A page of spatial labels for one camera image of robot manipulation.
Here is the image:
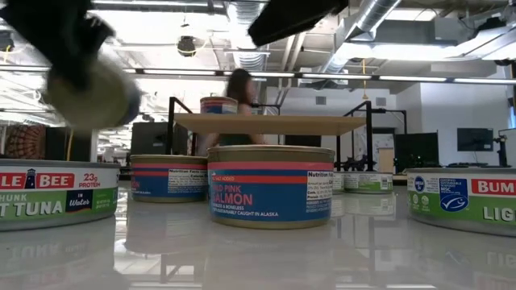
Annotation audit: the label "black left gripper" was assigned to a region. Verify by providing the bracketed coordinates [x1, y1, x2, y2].
[0, 0, 116, 90]

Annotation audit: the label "pink salmon can blue label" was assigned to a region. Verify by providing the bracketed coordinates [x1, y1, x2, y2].
[43, 52, 142, 131]
[130, 154, 209, 204]
[199, 96, 239, 115]
[206, 144, 336, 230]

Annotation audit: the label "wooden shelf black metal legs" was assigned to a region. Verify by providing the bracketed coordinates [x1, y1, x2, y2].
[163, 95, 375, 187]

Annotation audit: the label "dark room divider panel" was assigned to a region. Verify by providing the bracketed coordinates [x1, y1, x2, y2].
[44, 126, 93, 163]

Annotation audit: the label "red patterned cloth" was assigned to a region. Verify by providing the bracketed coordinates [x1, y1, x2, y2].
[2, 123, 48, 160]

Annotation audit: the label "black desk monitor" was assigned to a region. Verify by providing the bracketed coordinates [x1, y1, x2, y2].
[130, 121, 189, 156]

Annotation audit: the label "black ceiling dome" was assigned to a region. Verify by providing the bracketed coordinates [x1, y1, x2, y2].
[177, 35, 198, 58]

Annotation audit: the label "person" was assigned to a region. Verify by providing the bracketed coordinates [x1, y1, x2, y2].
[196, 67, 269, 157]

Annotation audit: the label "cardboard box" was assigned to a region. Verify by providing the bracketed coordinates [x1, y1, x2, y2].
[377, 146, 396, 174]

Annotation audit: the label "long ceiling light strip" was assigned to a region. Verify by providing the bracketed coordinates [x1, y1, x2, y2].
[0, 64, 516, 85]

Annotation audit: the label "large black screen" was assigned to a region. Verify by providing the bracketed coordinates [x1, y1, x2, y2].
[393, 131, 440, 169]

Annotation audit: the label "yellow power cable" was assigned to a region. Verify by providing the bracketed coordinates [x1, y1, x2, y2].
[65, 127, 77, 162]

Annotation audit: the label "silver ribbed ventilation duct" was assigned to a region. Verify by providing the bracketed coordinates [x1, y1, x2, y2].
[227, 0, 267, 73]

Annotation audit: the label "large silver ventilation duct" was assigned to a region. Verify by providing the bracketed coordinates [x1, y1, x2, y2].
[322, 0, 404, 76]

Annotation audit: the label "black wall monitor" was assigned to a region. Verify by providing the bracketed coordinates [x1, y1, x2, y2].
[456, 127, 494, 152]

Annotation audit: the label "black camera on stand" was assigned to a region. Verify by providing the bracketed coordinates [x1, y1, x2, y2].
[494, 135, 510, 168]

